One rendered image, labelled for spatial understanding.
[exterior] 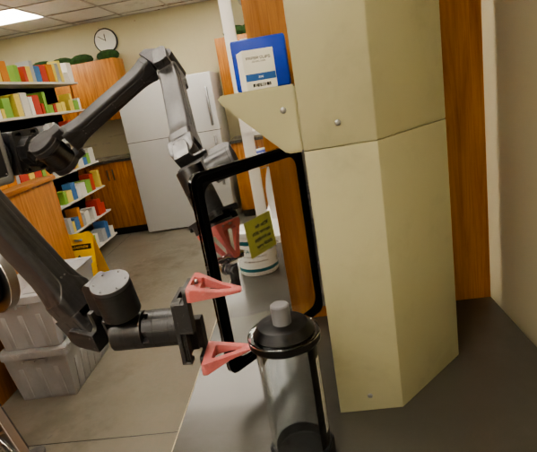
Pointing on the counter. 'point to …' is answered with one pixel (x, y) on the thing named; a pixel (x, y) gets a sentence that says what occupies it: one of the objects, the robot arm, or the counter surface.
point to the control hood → (270, 114)
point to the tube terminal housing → (377, 190)
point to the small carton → (256, 69)
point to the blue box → (261, 47)
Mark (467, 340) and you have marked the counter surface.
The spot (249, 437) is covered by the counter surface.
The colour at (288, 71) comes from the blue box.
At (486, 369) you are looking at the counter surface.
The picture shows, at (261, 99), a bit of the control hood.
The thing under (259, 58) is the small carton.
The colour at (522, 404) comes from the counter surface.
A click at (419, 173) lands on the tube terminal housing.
